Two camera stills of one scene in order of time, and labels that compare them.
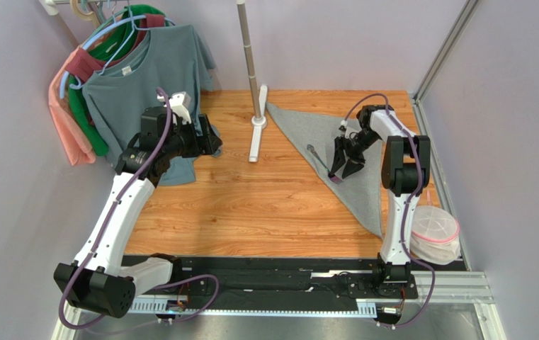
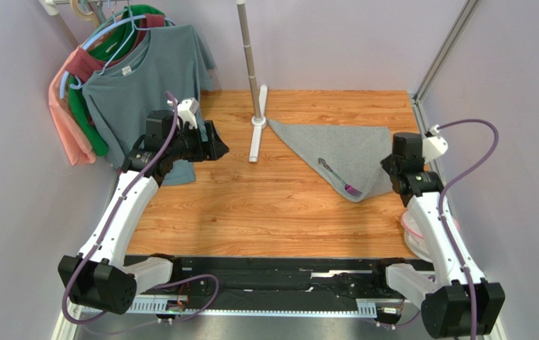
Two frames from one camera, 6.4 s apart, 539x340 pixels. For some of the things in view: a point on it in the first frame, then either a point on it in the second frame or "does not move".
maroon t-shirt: (81, 63) does not move
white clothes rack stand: (258, 122) does not move
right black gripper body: (349, 145) -> (392, 166)
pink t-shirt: (78, 149) does not move
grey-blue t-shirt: (174, 59) does not move
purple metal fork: (333, 178) -> (347, 187)
